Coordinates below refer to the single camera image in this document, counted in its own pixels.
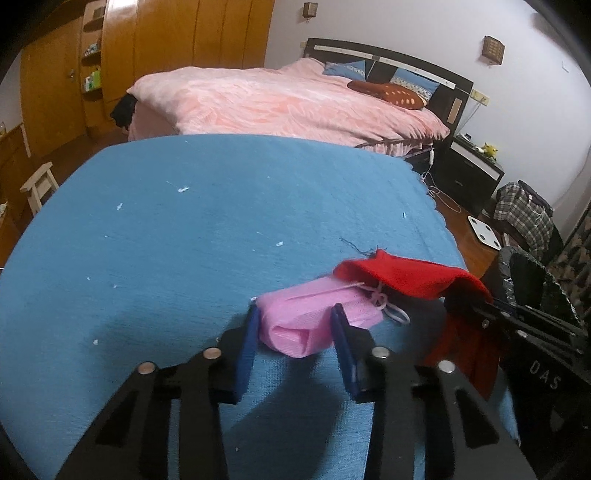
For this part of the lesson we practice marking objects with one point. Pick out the wall lamp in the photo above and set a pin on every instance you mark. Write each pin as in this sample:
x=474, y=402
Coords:
x=310, y=10
x=493, y=50

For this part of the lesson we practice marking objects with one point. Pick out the right blue pillow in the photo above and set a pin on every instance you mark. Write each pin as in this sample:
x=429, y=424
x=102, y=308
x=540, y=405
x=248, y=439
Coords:
x=422, y=86

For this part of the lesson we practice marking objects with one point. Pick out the yellow plush toy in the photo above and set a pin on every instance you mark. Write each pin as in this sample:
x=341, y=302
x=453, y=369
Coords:
x=490, y=152

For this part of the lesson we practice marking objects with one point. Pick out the red cloth piece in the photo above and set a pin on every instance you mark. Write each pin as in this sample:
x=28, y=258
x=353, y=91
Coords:
x=460, y=342

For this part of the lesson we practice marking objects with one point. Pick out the brown dotted pillow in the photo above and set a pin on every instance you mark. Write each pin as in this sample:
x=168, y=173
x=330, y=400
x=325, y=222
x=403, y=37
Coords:
x=391, y=93

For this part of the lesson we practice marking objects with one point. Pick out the bed with pink duvet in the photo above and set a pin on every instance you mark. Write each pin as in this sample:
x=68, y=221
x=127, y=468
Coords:
x=297, y=101

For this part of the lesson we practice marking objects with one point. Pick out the patterned curtain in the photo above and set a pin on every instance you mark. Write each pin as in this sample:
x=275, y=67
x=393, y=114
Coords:
x=571, y=267

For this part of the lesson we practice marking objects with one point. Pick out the pink cloth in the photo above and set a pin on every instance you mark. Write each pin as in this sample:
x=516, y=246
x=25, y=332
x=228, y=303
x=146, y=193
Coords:
x=296, y=321

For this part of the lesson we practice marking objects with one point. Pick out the black white nightstand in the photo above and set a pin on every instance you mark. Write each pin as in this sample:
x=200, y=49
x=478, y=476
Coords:
x=466, y=175

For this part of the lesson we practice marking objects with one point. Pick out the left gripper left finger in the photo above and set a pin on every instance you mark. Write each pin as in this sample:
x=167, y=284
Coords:
x=129, y=437

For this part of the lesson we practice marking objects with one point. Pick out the plaid cloth on chair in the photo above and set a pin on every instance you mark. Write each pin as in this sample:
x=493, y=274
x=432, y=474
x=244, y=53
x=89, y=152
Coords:
x=519, y=205

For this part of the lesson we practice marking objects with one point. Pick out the white bathroom scale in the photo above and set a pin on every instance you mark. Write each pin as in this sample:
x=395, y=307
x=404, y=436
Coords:
x=484, y=233

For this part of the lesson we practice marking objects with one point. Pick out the wooden side dresser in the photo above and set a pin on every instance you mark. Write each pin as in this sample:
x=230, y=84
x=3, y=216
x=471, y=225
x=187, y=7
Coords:
x=16, y=168

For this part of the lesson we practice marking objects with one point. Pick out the black lined trash bin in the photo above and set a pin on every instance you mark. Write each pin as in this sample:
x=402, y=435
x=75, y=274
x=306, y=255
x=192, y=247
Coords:
x=518, y=279

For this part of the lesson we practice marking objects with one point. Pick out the wooden wardrobe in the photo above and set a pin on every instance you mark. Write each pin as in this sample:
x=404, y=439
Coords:
x=88, y=53

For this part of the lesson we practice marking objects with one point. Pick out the blue pillow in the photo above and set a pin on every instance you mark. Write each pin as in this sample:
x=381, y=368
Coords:
x=422, y=86
x=352, y=70

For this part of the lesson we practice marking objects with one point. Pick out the left blue pillow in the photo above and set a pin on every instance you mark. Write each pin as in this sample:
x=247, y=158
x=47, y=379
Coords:
x=352, y=70

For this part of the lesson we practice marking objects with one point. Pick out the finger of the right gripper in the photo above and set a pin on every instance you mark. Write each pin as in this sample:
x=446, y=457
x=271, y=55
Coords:
x=472, y=307

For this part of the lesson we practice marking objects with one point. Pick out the right wall lamp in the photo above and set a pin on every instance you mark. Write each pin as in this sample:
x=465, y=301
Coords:
x=493, y=50

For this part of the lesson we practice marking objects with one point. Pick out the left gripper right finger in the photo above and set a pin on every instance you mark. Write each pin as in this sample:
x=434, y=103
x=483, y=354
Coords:
x=463, y=437

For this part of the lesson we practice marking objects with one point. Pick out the small white wooden stool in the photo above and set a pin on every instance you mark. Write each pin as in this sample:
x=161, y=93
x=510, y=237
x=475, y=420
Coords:
x=41, y=183

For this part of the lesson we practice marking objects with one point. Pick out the blue table cloth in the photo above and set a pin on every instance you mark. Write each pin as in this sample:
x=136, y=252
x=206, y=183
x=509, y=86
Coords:
x=151, y=249

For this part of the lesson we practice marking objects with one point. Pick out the left wall lamp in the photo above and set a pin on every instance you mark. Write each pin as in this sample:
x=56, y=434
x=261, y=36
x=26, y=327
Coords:
x=310, y=10

